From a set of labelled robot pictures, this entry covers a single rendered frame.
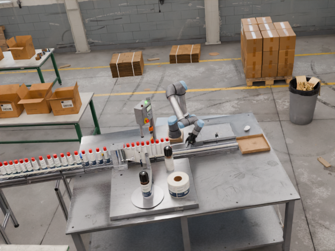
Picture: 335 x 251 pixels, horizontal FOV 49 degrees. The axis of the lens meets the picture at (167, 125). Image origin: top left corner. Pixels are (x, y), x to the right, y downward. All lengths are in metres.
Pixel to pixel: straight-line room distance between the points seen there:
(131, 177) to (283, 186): 1.46
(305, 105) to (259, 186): 2.40
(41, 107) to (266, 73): 3.91
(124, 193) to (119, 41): 6.17
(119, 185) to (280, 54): 4.15
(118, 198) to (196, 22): 6.05
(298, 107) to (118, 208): 3.33
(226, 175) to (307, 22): 6.01
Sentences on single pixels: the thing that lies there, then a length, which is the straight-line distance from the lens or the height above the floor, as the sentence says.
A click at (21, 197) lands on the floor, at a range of 5.40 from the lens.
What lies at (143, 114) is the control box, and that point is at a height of 1.41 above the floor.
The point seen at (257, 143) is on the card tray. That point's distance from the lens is 4.13.
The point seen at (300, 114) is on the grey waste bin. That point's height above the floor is 0.19.
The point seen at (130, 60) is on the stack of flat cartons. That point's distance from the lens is 7.79.
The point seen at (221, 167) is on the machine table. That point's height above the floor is 0.83.
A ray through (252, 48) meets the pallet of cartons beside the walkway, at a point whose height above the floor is 0.72.
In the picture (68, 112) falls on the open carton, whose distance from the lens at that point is 5.25.
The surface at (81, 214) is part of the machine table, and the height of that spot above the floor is 0.83.
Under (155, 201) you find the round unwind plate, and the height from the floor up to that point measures 0.89.
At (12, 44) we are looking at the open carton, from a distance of 7.78.
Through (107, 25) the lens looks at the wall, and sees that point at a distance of 9.24.
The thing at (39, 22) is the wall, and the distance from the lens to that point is 9.79.
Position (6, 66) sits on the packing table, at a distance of 7.50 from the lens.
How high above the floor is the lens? 3.30
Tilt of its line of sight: 33 degrees down
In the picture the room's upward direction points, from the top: 8 degrees counter-clockwise
